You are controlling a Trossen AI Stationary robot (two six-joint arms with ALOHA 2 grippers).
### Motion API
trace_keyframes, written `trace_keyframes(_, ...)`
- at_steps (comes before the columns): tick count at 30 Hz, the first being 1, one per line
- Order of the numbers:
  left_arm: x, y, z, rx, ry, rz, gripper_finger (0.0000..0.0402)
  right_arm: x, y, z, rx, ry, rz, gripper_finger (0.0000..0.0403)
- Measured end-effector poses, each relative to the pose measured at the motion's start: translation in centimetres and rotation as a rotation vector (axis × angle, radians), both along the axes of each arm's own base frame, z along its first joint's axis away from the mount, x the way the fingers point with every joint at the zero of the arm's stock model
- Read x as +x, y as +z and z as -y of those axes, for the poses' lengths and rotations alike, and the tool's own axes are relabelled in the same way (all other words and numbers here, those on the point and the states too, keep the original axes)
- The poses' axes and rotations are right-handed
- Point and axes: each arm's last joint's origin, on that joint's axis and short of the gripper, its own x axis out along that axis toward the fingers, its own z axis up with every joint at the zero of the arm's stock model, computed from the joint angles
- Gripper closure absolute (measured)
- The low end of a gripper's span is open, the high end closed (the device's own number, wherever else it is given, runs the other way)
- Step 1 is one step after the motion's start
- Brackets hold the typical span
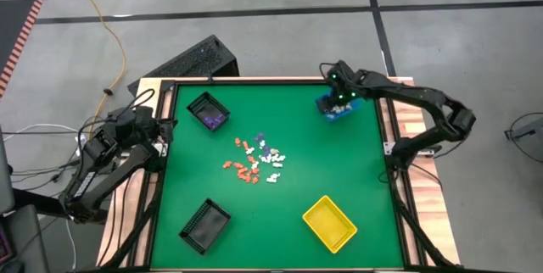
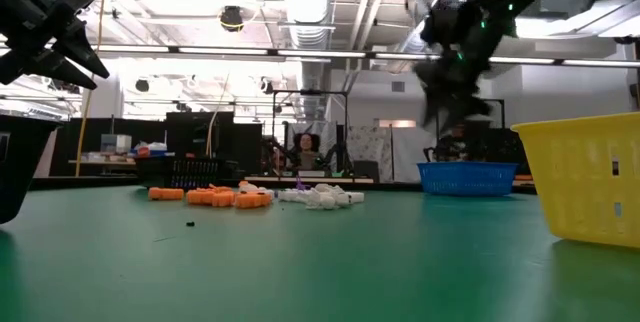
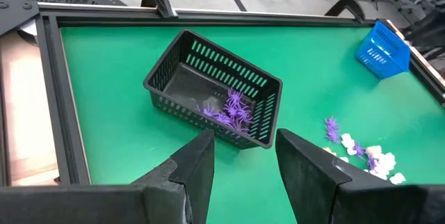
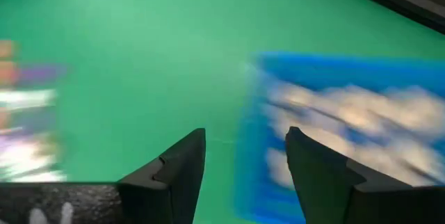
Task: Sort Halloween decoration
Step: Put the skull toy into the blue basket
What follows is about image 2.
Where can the black plastic mesh basket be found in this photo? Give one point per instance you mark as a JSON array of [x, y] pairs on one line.
[[190, 172], [20, 162]]

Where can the black round ceiling device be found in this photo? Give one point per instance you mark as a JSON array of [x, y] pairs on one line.
[[231, 18]]

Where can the black aluminium table frame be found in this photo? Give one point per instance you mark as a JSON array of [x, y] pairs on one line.
[[75, 182]]

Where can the small red container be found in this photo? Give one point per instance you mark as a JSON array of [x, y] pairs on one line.
[[143, 151]]

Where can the blue plastic mesh basket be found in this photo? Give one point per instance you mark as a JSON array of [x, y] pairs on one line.
[[465, 179]]

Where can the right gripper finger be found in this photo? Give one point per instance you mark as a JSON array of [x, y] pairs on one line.
[[440, 109], [477, 104]]

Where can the white storage box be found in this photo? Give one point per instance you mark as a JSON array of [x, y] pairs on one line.
[[116, 144]]

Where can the black partition wall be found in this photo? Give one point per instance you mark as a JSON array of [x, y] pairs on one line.
[[90, 137]]

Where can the yellow plastic mesh basket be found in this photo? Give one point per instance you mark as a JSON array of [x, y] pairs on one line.
[[575, 187]]

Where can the blue tray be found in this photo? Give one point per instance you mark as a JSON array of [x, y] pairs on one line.
[[157, 152]]

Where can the black metal stand frame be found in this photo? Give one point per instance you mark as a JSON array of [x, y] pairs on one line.
[[310, 92]]

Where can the long LED light bar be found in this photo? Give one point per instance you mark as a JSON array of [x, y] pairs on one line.
[[225, 50]]

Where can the person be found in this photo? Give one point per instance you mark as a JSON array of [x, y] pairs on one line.
[[452, 149], [306, 152]]

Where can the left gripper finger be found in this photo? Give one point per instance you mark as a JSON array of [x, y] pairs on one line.
[[80, 52], [40, 67]]

